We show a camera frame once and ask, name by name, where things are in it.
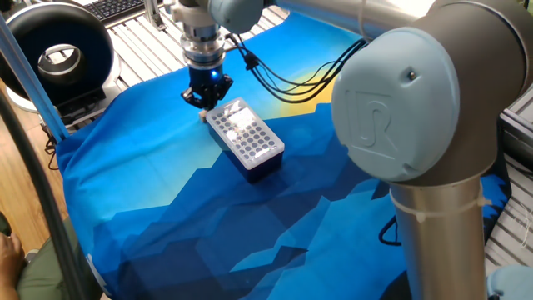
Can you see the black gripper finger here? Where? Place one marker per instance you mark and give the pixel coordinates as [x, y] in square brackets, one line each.
[191, 98]
[222, 88]

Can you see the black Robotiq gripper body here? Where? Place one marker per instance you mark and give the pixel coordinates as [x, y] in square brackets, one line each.
[206, 81]

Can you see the small wooden cube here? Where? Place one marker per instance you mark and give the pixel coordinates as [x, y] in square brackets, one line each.
[202, 116]

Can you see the white blue test tube rack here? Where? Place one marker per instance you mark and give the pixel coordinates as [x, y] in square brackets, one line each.
[250, 141]

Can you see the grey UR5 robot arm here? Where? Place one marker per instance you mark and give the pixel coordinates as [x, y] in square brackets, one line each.
[416, 104]

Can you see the person's left hand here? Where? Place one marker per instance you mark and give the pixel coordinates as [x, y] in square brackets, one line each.
[10, 266]

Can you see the silver wrist sensor flange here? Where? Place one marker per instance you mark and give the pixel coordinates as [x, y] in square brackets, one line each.
[203, 46]

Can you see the blue mountain print cloth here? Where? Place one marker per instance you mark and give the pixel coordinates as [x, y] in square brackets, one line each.
[166, 166]

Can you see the black stand base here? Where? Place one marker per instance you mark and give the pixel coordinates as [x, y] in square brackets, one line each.
[79, 104]

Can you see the black computer keyboard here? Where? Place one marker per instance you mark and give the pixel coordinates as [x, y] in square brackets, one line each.
[116, 8]

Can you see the white zip tie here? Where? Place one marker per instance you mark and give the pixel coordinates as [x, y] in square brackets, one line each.
[361, 21]
[421, 216]

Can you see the green trousers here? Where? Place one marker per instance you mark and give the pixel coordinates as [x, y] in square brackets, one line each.
[41, 277]

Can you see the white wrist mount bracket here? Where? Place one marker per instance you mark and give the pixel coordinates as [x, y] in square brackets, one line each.
[191, 14]

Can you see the silver metal post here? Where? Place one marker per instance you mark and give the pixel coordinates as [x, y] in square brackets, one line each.
[154, 16]

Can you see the aluminium frame bar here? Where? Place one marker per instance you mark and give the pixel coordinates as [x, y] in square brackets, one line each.
[29, 75]

